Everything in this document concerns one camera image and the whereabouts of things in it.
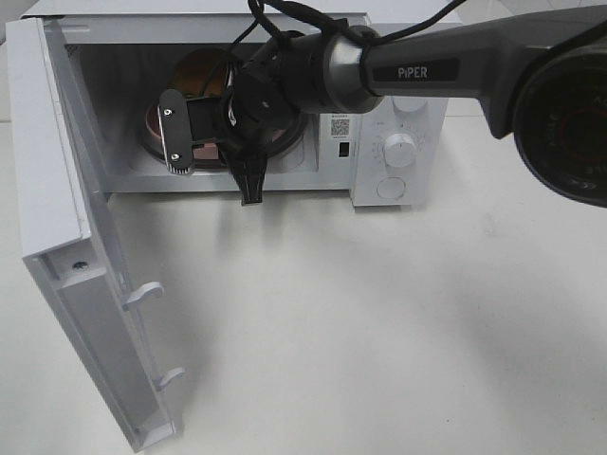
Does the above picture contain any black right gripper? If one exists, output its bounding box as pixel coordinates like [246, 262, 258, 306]
[220, 30, 332, 206]

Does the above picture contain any pink round plate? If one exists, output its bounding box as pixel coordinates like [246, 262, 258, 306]
[143, 100, 304, 164]

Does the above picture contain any burger with lettuce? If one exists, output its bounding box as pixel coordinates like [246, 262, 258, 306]
[169, 48, 227, 98]

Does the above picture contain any round white door button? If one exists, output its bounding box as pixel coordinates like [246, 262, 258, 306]
[377, 177, 406, 200]

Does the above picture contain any white microwave door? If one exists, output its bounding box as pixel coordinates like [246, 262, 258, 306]
[6, 17, 181, 451]

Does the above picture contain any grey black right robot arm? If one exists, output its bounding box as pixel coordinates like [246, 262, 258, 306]
[230, 1, 606, 207]

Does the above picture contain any white warning label sticker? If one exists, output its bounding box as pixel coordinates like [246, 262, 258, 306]
[329, 114, 352, 139]

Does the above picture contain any lower white timer knob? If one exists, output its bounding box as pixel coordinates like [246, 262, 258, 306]
[383, 133, 417, 169]

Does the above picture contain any upper white power knob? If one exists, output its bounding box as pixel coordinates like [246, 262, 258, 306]
[392, 97, 428, 114]

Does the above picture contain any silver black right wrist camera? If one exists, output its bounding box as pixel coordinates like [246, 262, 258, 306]
[157, 89, 223, 175]

